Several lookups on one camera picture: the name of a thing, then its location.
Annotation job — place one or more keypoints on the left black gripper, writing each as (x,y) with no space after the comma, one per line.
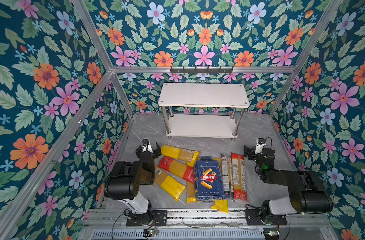
(143,150)

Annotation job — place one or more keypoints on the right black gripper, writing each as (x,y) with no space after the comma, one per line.
(251,151)

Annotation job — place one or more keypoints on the red spaghetti bag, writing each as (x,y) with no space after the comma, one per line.
(177,168)

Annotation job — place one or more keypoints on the red-edged spaghetti bag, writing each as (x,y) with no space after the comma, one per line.
(239,177)

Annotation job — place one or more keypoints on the blue Barilla pasta bag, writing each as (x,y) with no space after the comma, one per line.
(208,185)

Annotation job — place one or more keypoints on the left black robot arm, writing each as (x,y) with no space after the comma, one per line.
(124,181)

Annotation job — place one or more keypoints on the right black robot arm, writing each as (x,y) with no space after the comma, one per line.
(306,192)

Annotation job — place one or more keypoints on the white two-tier shelf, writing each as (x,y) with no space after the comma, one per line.
(202,95)

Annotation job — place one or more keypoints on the clear spaghetti bag label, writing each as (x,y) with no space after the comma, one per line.
(226,174)

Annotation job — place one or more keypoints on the yellow spaghetti bag top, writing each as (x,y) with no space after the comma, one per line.
(184,155)

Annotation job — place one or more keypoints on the yellow spaghetti bag long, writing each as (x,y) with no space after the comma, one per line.
(221,206)

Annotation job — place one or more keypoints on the yellow spaghetti bag upright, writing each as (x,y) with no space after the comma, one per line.
(190,193)

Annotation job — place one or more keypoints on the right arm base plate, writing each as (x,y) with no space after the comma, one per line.
(254,217)

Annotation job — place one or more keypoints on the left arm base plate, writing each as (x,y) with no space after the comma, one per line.
(158,217)

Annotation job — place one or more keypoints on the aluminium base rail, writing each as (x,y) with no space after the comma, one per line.
(205,224)

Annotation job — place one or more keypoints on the metal hook rail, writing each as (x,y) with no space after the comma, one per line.
(201,70)

